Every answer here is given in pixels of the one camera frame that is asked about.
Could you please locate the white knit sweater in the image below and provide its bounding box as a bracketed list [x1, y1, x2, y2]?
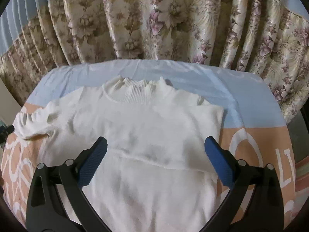
[13, 77, 224, 231]

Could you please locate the grey leaning board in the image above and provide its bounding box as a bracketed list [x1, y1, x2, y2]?
[0, 80, 21, 125]

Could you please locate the orange white blue bedsheet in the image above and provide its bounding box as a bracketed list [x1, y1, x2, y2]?
[1, 60, 308, 231]

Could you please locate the floral blue curtain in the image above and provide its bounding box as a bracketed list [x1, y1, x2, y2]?
[1, 0, 308, 122]

